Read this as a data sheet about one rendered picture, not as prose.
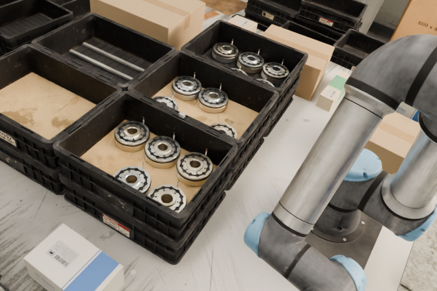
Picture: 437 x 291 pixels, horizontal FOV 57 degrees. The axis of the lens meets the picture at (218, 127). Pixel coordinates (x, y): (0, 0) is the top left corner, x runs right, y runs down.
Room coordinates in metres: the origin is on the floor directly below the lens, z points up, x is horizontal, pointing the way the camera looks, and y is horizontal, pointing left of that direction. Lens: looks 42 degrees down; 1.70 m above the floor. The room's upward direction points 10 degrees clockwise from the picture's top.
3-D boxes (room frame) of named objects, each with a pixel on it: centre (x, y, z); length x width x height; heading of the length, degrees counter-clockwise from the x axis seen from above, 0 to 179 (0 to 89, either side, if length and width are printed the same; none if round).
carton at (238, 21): (1.78, -0.01, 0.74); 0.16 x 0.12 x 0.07; 156
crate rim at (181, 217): (0.73, 0.17, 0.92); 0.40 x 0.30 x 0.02; 68
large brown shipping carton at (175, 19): (1.61, 0.40, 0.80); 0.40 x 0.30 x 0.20; 69
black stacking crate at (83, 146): (0.73, 0.17, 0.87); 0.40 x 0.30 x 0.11; 68
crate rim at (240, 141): (1.01, 0.06, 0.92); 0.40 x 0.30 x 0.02; 68
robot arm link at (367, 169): (0.71, -0.36, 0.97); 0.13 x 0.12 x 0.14; 54
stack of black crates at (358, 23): (2.66, -0.63, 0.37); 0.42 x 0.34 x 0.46; 63
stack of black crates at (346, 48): (2.12, -0.80, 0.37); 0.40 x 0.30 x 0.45; 63
